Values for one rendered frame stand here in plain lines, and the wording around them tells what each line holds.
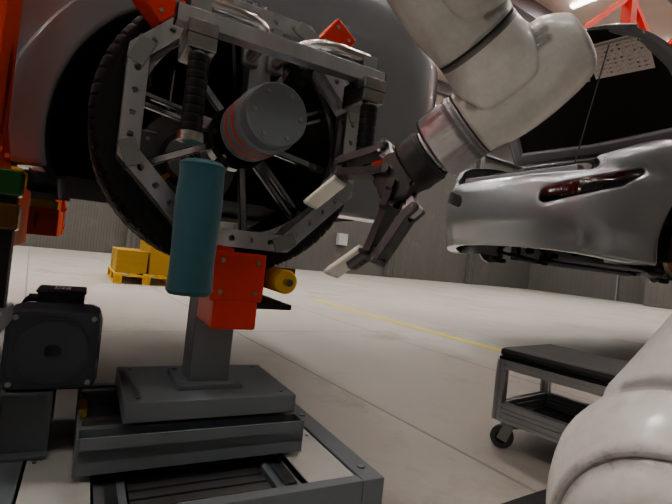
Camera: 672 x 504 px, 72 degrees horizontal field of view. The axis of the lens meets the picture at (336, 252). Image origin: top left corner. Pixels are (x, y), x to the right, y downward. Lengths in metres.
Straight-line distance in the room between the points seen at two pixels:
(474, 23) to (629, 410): 0.42
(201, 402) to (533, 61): 0.94
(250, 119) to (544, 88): 0.55
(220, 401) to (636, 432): 0.99
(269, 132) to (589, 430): 0.79
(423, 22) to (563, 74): 0.16
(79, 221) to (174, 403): 12.65
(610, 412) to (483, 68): 0.40
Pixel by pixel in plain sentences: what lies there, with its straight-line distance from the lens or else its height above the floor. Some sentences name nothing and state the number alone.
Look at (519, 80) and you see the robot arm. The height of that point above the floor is 0.80.
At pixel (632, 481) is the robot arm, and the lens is 0.25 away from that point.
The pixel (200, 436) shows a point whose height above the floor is 0.15.
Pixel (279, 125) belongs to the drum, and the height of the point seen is 0.83.
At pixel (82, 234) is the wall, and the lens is 13.70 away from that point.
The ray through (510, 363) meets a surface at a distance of 1.67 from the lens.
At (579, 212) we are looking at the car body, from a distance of 3.27.
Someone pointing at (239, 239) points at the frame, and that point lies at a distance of 1.05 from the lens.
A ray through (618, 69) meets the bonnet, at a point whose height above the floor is 2.19.
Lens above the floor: 0.59
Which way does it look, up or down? 1 degrees up
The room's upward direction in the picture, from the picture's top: 6 degrees clockwise
